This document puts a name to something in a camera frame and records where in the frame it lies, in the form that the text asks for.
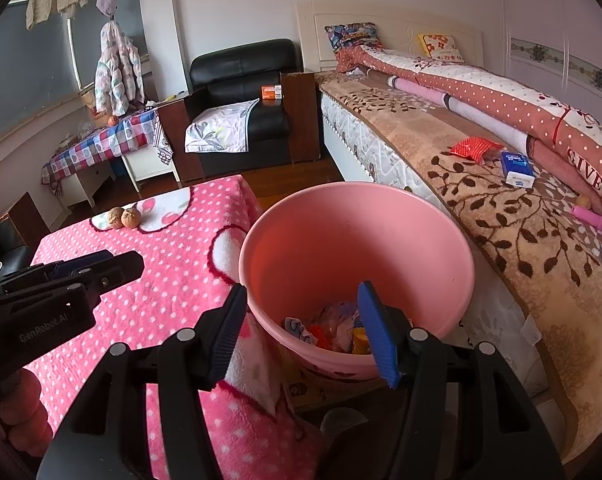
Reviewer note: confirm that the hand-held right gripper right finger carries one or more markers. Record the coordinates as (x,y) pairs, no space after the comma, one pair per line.
(378,335)

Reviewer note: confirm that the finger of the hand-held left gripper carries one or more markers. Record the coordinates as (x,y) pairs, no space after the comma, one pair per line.
(81,259)
(116,270)

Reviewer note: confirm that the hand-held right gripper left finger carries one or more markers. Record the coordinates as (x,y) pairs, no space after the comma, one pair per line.
(228,340)

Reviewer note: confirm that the pink plastic bucket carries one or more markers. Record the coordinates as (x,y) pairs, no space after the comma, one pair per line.
(331,240)

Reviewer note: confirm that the person's left hand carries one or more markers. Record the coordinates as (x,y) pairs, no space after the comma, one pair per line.
(26,420)

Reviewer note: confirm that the pink transparent wrapper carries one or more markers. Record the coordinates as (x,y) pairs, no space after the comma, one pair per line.
(338,317)

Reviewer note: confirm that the brown walnut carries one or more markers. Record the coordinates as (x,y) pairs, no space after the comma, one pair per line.
(132,219)
(115,219)

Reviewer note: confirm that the pink polka dot blanket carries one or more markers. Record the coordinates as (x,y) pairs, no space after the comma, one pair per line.
(171,240)

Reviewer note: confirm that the purple cloth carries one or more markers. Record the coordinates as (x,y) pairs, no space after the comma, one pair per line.
(297,330)

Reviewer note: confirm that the black leather armchair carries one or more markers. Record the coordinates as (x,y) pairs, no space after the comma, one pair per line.
(241,65)
(6,250)

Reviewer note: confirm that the white table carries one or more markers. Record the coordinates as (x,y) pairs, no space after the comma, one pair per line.
(146,165)

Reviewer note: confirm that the checkered tablecloth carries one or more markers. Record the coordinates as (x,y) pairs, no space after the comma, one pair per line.
(101,145)

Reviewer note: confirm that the brown paper bag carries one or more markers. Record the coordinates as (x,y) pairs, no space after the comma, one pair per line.
(88,100)

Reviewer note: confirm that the brown leaf pattern blanket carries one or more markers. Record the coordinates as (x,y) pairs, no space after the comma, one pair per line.
(531,250)

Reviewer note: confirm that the white floral cloth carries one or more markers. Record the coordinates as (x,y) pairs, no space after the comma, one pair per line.
(221,127)

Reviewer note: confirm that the white patterned puffer jacket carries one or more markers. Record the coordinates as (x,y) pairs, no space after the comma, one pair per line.
(118,75)

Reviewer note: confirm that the white bed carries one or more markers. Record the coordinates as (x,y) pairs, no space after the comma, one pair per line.
(361,145)

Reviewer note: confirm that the grey roller blind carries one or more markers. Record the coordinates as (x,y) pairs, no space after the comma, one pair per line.
(31,70)

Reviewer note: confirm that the red snack packet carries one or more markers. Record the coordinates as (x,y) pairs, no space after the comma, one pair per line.
(473,149)

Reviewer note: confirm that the blue tissue packet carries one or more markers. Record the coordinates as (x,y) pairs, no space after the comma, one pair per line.
(517,170)

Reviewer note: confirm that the small orange box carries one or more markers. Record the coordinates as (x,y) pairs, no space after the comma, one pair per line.
(272,95)

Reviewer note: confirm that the pink tube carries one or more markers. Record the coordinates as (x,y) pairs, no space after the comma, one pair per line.
(591,217)

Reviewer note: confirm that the pink rolled mat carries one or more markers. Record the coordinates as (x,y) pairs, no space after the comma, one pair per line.
(431,92)

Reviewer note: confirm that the polka dot quilt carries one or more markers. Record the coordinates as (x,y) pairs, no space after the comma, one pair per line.
(506,95)

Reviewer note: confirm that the yellow flower pillow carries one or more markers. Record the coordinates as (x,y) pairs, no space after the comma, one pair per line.
(441,47)

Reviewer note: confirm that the colourful cartoon pillow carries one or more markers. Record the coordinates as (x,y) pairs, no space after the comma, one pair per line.
(353,37)

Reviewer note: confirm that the white wardrobe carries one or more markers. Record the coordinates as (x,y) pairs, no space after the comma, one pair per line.
(556,20)

